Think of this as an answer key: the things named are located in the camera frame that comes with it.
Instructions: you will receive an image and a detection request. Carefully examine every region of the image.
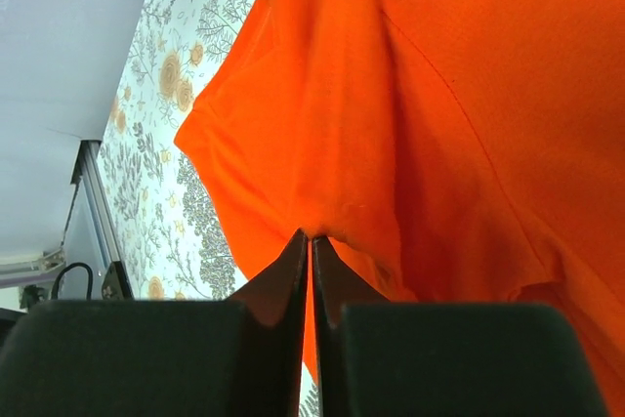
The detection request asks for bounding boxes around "aluminium frame rail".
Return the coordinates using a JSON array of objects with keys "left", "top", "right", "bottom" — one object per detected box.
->
[{"left": 1, "top": 140, "right": 130, "bottom": 290}]

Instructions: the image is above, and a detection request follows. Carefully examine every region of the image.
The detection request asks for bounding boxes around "floral table mat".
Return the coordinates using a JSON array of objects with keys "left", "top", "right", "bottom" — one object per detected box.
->
[{"left": 97, "top": 0, "right": 323, "bottom": 417}]

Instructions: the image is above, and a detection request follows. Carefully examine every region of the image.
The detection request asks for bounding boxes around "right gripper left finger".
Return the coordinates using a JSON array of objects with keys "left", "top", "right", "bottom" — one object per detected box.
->
[{"left": 1, "top": 232, "right": 308, "bottom": 416}]

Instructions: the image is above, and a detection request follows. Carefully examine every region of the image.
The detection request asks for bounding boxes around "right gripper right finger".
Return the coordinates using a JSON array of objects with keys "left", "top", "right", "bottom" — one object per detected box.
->
[{"left": 312, "top": 237, "right": 607, "bottom": 416}]

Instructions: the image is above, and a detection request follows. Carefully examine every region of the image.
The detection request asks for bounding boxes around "orange t shirt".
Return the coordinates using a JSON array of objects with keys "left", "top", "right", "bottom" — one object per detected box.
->
[{"left": 175, "top": 0, "right": 624, "bottom": 416}]

